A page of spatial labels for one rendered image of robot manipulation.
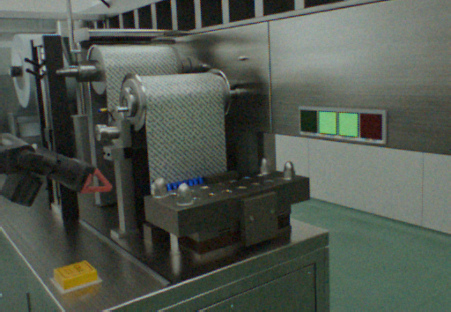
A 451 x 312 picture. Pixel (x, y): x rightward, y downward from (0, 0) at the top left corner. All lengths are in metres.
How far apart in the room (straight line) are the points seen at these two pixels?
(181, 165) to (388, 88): 0.54
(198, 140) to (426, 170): 2.71
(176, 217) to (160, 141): 0.25
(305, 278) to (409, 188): 2.71
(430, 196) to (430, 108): 2.83
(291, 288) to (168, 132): 0.49
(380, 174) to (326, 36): 2.94
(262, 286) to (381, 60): 0.56
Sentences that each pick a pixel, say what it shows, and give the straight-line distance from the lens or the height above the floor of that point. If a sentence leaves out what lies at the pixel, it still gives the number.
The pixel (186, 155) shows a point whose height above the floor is 1.10.
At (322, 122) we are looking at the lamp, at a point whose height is 1.19.
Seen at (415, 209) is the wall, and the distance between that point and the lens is 3.85.
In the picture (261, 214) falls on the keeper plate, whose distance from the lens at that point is 1.09.
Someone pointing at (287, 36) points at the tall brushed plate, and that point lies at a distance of 1.18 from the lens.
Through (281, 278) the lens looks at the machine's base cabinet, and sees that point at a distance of 1.14.
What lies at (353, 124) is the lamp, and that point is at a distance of 1.04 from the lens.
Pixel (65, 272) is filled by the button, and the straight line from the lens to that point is 1.02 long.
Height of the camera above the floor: 1.32
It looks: 9 degrees down
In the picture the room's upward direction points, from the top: 3 degrees counter-clockwise
